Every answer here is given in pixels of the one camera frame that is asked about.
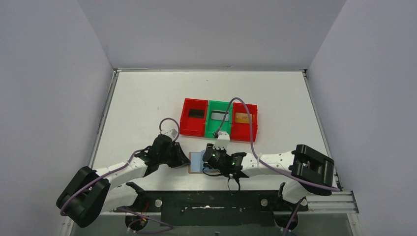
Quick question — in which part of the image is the brown leather card holder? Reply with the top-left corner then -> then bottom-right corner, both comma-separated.
188,150 -> 220,175

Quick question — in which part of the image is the white silver credit card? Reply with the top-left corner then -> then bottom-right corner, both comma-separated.
210,110 -> 229,122

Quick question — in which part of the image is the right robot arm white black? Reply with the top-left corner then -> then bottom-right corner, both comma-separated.
202,144 -> 339,210

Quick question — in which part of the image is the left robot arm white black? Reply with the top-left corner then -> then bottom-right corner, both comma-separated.
56,134 -> 191,228

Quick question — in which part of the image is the orange gold card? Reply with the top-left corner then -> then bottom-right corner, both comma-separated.
234,113 -> 255,124

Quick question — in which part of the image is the black card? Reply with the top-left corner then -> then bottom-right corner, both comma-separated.
188,109 -> 206,118

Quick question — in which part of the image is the right red bin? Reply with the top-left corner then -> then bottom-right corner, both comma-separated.
230,102 -> 258,142

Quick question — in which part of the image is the red bin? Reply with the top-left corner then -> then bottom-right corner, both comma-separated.
179,98 -> 209,137
230,102 -> 258,142

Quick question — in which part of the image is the left red bin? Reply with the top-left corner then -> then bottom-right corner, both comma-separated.
179,98 -> 209,137

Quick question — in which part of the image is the green middle bin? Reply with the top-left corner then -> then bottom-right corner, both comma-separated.
205,100 -> 233,138

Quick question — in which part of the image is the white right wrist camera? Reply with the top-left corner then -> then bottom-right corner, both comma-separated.
213,131 -> 230,150

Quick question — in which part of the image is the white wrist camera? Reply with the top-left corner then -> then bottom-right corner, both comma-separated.
160,128 -> 178,140
213,131 -> 230,150

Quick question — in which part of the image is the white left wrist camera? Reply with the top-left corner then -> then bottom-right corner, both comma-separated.
160,128 -> 178,140

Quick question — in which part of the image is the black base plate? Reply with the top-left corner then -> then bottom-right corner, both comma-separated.
123,190 -> 308,230

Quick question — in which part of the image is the aluminium frame rail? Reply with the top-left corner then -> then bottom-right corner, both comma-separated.
86,191 -> 359,214

